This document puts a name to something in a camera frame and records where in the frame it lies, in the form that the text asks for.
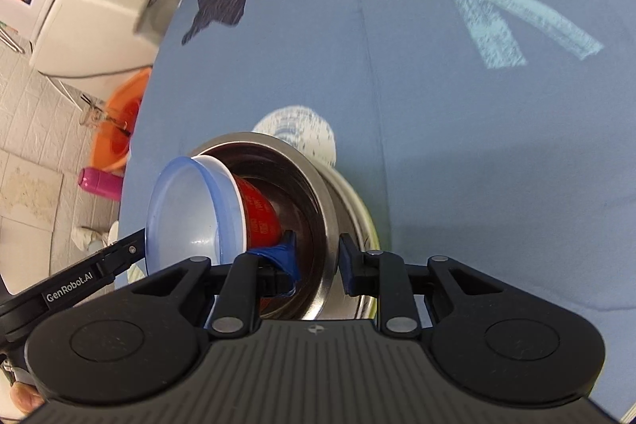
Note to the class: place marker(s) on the blue printed tablecloth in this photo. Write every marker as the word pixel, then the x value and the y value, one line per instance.
pixel 447 131

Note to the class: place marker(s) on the white appliance with screen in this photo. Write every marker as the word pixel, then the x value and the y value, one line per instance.
pixel 99 6

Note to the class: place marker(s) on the person's left hand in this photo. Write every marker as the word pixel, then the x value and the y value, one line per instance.
pixel 25 398

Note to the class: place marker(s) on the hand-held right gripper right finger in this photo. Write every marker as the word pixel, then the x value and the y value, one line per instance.
pixel 348 270

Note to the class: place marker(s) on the pink bottle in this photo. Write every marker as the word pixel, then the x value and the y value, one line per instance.
pixel 99 181

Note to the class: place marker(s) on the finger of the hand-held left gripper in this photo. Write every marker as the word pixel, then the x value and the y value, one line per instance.
pixel 126 250

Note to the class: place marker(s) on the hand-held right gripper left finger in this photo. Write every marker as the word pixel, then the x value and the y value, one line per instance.
pixel 284 262

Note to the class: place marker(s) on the orange plastic basin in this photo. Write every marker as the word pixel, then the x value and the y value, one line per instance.
pixel 121 121

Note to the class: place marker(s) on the stainless steel bowl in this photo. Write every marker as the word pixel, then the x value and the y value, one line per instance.
pixel 308 200

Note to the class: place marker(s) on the red and white bowl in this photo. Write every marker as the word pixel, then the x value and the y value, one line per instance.
pixel 258 210

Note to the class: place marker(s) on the white plate with silver rim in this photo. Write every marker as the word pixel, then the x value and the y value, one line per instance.
pixel 360 215

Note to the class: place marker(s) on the blue plastic bowl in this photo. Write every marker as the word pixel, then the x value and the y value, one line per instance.
pixel 184 215

